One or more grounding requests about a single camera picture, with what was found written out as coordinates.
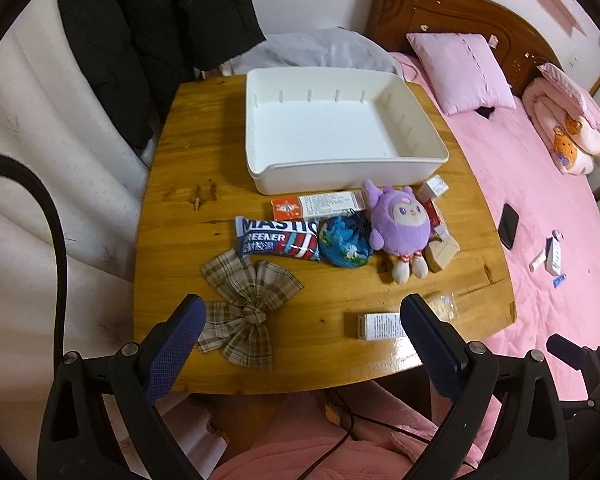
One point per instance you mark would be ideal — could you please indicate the small white carton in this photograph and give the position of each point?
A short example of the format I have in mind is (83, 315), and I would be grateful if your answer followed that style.
(431, 189)

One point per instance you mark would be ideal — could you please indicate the red white box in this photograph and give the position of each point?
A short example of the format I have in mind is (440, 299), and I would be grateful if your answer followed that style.
(434, 215)

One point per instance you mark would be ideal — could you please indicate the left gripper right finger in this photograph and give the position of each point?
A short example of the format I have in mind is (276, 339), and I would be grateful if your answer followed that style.
(438, 345)

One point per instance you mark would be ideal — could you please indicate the plaid fabric bow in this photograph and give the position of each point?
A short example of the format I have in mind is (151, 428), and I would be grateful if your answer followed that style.
(249, 292)

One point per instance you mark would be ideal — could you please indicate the blue Mastic snack packet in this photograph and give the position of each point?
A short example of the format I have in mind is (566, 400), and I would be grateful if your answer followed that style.
(297, 238)

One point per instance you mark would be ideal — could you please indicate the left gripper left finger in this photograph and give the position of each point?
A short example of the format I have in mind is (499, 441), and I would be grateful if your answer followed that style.
(169, 344)

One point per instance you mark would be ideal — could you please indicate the long orange white box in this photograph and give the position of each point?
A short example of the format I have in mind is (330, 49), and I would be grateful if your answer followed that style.
(317, 206)

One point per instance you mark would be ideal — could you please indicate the grey blanket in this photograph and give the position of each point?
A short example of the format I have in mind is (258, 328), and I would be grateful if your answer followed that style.
(333, 47)

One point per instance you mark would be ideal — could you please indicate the pink bedspread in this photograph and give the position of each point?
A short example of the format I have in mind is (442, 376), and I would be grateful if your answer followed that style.
(512, 165)

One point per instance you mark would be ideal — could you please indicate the blue drawstring pouch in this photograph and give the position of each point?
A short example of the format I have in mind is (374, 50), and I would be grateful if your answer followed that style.
(345, 240)

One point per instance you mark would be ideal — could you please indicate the white plastic tray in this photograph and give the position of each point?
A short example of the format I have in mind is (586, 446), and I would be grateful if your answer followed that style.
(312, 129)

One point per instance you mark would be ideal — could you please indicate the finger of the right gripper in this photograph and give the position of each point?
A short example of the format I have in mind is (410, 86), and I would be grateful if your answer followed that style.
(566, 351)

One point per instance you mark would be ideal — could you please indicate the pink pillow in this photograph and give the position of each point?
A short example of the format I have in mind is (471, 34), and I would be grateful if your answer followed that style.
(462, 71)

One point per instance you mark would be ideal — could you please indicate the wooden table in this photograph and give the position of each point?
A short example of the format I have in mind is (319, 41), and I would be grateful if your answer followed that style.
(199, 183)

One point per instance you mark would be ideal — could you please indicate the black smartphone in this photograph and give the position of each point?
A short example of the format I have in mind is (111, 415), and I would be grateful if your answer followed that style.
(507, 228)

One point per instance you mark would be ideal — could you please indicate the wooden headboard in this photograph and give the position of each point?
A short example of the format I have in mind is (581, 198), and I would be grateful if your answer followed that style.
(517, 46)

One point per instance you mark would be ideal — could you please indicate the white curtain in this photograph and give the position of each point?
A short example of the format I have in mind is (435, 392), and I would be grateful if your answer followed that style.
(68, 223)

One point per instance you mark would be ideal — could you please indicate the folded pink cartoon quilt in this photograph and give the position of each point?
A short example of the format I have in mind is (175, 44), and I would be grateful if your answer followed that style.
(566, 118)

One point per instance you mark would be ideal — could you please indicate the purple plush toy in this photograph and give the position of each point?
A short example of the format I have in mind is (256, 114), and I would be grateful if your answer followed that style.
(400, 227)

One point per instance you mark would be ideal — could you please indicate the small white green box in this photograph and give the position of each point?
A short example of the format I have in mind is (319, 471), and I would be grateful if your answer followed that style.
(379, 326)

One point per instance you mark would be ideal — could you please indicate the clear plastic box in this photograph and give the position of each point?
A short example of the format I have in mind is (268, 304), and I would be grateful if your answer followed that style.
(443, 306)

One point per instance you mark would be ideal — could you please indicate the black jacket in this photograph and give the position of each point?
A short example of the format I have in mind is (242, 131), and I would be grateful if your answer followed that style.
(135, 53)

